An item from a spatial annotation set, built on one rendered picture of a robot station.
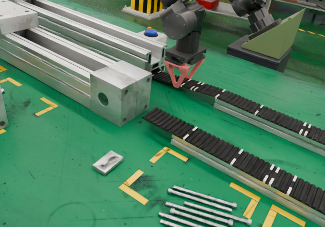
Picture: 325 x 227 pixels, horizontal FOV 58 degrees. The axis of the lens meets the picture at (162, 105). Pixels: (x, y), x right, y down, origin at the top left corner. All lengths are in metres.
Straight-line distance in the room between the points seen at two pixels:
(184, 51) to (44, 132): 0.36
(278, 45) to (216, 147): 0.64
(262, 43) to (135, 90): 0.64
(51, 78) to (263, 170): 0.52
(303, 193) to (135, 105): 0.36
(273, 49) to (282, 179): 0.67
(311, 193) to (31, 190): 0.45
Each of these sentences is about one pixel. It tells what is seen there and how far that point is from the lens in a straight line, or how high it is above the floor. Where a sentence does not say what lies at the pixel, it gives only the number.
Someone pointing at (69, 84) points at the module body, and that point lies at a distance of 0.73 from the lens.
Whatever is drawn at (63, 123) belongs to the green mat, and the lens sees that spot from 0.65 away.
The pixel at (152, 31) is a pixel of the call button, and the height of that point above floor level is 0.85.
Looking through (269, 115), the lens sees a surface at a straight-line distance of 0.71.
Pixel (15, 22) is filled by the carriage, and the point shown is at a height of 0.89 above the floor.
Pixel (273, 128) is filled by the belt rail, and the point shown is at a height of 0.79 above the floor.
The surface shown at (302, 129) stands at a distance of 0.70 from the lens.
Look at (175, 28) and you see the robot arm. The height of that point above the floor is 0.97.
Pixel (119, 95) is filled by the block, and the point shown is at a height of 0.86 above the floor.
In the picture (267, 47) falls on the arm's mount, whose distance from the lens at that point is 1.14.
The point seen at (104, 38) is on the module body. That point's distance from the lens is 0.86.
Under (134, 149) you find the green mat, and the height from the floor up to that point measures 0.78.
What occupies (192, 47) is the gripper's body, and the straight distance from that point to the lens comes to 0.72.
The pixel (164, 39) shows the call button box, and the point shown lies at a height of 0.83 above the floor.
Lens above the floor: 1.17
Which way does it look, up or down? 33 degrees down
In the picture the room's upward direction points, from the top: 7 degrees clockwise
